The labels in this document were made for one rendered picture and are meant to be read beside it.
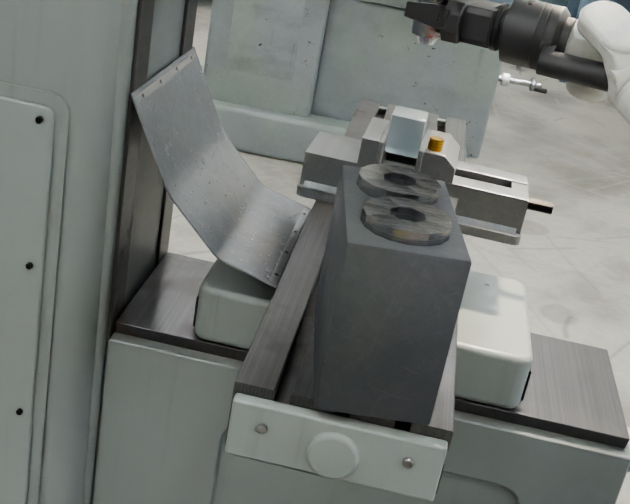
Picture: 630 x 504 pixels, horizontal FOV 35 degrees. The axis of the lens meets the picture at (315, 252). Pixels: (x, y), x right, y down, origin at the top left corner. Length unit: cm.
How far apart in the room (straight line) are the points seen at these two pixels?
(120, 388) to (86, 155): 39
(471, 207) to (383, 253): 60
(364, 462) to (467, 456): 49
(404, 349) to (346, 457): 13
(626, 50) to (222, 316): 66
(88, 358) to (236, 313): 23
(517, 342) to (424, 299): 54
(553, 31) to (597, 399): 58
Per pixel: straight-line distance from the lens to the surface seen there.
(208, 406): 152
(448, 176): 149
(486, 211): 151
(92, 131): 135
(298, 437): 103
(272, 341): 111
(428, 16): 139
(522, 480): 153
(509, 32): 135
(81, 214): 139
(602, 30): 131
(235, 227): 150
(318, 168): 152
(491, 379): 145
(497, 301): 159
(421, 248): 93
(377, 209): 97
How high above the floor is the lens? 146
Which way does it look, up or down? 24 degrees down
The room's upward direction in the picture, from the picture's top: 11 degrees clockwise
